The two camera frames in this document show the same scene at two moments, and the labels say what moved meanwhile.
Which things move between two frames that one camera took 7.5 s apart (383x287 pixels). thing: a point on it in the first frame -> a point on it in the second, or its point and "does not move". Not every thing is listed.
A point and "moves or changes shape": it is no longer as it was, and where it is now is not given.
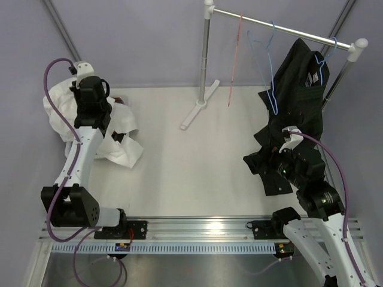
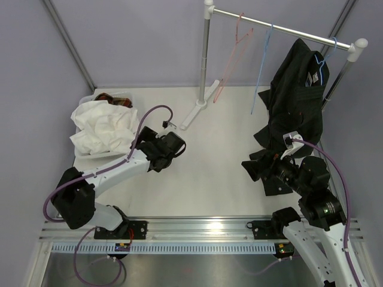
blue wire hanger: [265, 62] -> [267, 36]
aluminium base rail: [184, 229] does not move
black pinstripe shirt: [295, 100] does not move
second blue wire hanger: [322, 61] does not move
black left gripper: [79, 107] -> [161, 139]
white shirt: [120, 144] moves or changes shape
